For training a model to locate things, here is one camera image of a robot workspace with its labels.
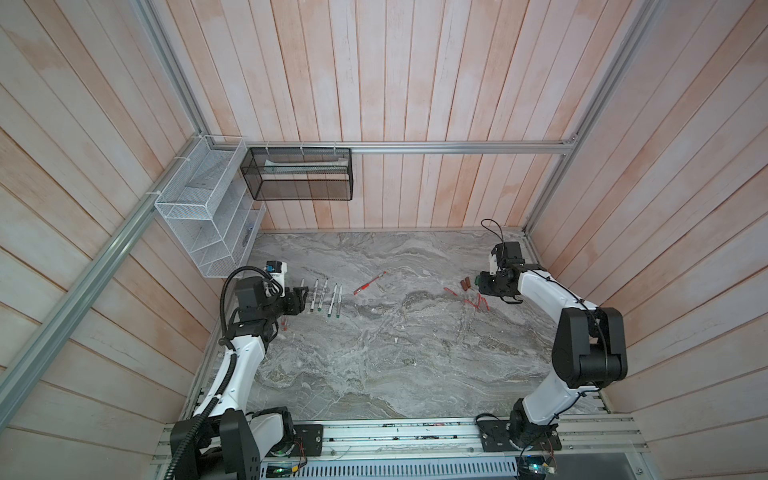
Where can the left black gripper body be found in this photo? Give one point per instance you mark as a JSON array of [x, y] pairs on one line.
[[291, 304]]

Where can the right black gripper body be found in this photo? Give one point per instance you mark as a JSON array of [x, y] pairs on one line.
[[490, 284]]

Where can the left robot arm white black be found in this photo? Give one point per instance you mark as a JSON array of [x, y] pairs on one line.
[[221, 440]]

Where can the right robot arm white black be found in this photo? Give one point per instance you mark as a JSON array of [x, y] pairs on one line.
[[589, 349]]

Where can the red gel pen top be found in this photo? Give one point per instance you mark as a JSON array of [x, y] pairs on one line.
[[369, 283]]

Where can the black mesh basket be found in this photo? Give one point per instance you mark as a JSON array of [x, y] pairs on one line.
[[299, 173]]

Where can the green circuit board left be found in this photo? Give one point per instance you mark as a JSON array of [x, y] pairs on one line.
[[281, 471]]

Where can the green circuit board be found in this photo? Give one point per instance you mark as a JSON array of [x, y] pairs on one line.
[[281, 471], [533, 468]]

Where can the green circuit board right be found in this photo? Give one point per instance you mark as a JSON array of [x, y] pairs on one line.
[[533, 468]]

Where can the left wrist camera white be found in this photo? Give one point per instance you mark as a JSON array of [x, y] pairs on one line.
[[276, 270]]

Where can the white wire mesh shelf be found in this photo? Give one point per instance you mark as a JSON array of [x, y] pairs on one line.
[[207, 205]]

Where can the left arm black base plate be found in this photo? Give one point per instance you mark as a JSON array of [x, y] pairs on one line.
[[307, 441]]

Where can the aluminium frame rail back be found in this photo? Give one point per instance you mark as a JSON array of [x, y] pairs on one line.
[[547, 147]]

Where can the aluminium frame rail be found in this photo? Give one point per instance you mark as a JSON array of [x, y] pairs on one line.
[[47, 341], [547, 147]]

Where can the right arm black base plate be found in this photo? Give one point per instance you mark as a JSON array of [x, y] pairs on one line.
[[498, 435]]

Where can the aluminium mounting rail front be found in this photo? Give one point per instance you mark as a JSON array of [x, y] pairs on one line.
[[459, 437]]

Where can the aluminium frame rail left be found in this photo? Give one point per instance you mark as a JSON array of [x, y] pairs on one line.
[[47, 341]]

